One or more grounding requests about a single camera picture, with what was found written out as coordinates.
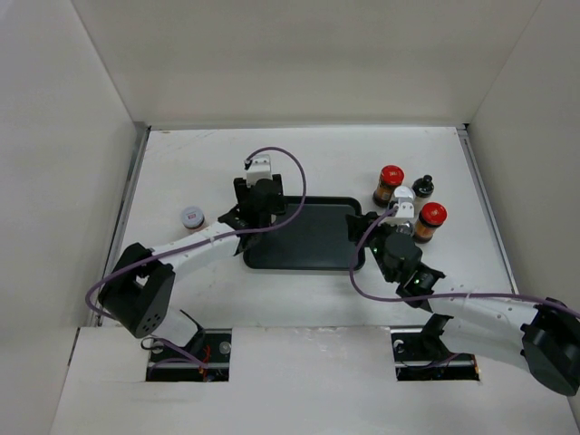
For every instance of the red lid sauce jar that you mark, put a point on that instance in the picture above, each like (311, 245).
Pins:
(432, 216)
(390, 178)

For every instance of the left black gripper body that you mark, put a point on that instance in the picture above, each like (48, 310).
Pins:
(243, 190)

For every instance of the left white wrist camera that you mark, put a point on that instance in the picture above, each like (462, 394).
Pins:
(258, 167)

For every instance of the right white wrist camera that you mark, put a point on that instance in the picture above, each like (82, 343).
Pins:
(404, 211)

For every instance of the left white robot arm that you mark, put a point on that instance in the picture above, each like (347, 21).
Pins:
(140, 299)

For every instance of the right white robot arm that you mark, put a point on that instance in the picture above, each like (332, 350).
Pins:
(538, 336)

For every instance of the white cap blue label bottle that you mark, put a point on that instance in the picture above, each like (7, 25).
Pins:
(403, 194)

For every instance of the white lid small spice jar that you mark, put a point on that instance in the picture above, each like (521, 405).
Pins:
(193, 219)

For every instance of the red lid sauce jar front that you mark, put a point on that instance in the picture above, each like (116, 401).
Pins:
(432, 216)

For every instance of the red lid sauce jar rear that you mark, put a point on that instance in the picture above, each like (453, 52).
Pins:
(390, 178)

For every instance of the black plastic tray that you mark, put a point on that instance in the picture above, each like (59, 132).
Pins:
(317, 240)

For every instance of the black cap small bottle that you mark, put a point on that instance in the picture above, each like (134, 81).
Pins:
(422, 189)

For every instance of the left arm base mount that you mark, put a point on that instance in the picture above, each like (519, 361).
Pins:
(205, 358)

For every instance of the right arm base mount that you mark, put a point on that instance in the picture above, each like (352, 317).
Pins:
(420, 356)

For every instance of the clear lid pepper shaker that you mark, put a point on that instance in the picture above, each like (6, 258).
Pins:
(406, 228)

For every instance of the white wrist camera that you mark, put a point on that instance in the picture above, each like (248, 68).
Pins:
(404, 211)
(258, 167)

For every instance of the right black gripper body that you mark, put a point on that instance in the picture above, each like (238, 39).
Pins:
(386, 269)

